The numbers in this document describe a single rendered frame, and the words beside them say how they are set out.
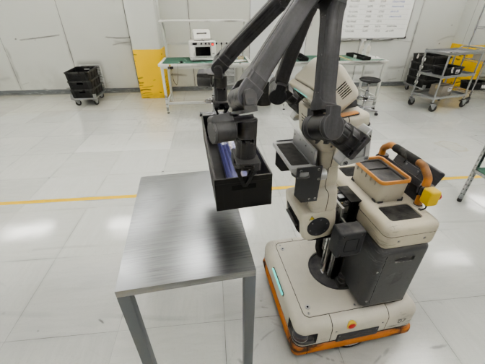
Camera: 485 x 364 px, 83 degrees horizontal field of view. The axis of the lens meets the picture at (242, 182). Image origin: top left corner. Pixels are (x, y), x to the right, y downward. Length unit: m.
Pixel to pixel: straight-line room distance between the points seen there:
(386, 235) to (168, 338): 1.25
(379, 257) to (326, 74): 0.81
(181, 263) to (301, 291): 0.78
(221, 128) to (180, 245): 0.53
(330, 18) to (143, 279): 0.96
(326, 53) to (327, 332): 1.23
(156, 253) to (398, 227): 0.93
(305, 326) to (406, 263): 0.54
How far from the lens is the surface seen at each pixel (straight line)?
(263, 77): 0.74
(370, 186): 1.36
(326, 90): 0.86
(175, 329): 1.81
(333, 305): 1.58
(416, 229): 1.31
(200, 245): 1.05
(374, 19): 7.16
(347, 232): 1.24
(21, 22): 7.25
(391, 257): 1.36
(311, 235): 1.29
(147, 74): 6.03
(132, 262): 1.05
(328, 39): 0.89
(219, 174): 1.01
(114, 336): 1.89
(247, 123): 0.70
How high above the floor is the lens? 1.54
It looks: 32 degrees down
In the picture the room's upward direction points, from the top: straight up
